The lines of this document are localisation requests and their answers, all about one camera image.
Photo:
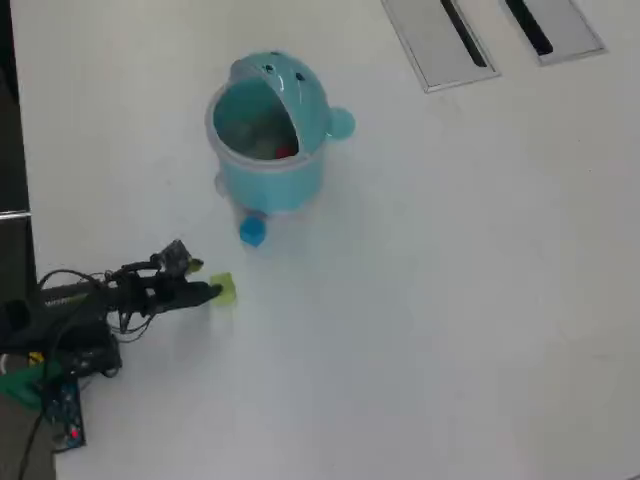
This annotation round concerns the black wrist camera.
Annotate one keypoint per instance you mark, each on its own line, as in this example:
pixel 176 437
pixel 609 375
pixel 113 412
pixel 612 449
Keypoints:
pixel 175 255

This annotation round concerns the blue lego block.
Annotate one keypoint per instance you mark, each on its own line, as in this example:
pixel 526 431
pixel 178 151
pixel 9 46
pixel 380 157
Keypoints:
pixel 251 232

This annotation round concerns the dark side cabinet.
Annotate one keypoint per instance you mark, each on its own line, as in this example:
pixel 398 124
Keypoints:
pixel 12 150

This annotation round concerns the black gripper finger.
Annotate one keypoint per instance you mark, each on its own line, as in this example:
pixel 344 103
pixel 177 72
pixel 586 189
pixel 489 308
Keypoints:
pixel 195 266
pixel 192 294

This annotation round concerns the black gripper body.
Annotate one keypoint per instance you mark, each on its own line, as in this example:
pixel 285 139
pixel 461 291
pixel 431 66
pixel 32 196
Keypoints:
pixel 142 292

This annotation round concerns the green table clamp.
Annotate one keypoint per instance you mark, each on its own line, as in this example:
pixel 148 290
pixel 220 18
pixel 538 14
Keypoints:
pixel 20 387

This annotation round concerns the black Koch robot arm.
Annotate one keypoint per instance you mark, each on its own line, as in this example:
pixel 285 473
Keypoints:
pixel 60 310

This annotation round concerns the blue controller circuit board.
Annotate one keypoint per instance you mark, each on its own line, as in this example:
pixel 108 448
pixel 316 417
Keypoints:
pixel 67 415

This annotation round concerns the teal whale-shaped bin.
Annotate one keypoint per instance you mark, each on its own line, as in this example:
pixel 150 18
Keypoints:
pixel 270 185

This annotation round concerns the green lego block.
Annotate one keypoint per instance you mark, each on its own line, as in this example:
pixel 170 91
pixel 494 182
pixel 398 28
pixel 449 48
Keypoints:
pixel 227 292

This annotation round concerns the red lego block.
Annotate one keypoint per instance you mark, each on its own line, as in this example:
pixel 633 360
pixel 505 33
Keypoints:
pixel 287 151

